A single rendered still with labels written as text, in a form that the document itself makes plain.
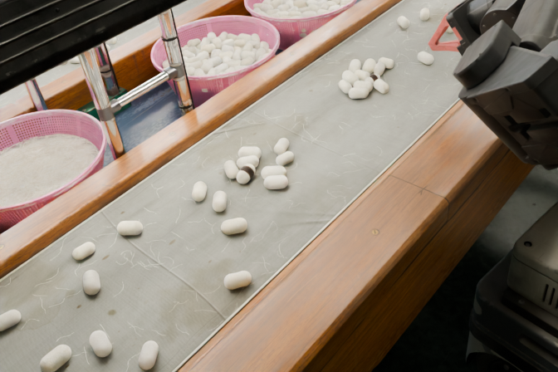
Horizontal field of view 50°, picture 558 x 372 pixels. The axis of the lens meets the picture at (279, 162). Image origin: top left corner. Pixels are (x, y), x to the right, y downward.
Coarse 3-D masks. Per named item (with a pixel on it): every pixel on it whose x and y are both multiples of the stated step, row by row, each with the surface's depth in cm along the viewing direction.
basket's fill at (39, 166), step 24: (24, 144) 108; (48, 144) 105; (72, 144) 105; (0, 168) 102; (24, 168) 101; (48, 168) 101; (72, 168) 101; (0, 192) 98; (24, 192) 97; (48, 192) 95
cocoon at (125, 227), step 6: (120, 222) 84; (126, 222) 84; (132, 222) 84; (138, 222) 84; (120, 228) 83; (126, 228) 83; (132, 228) 83; (138, 228) 83; (126, 234) 84; (132, 234) 84; (138, 234) 84
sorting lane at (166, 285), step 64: (448, 0) 133; (320, 64) 117; (448, 64) 112; (256, 128) 102; (320, 128) 100; (384, 128) 98; (128, 192) 92; (192, 192) 91; (256, 192) 89; (320, 192) 88; (64, 256) 83; (128, 256) 81; (192, 256) 80; (256, 256) 79; (64, 320) 74; (128, 320) 73; (192, 320) 72
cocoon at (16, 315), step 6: (6, 312) 74; (12, 312) 73; (18, 312) 74; (0, 318) 73; (6, 318) 73; (12, 318) 73; (18, 318) 74; (0, 324) 72; (6, 324) 73; (12, 324) 73; (0, 330) 73
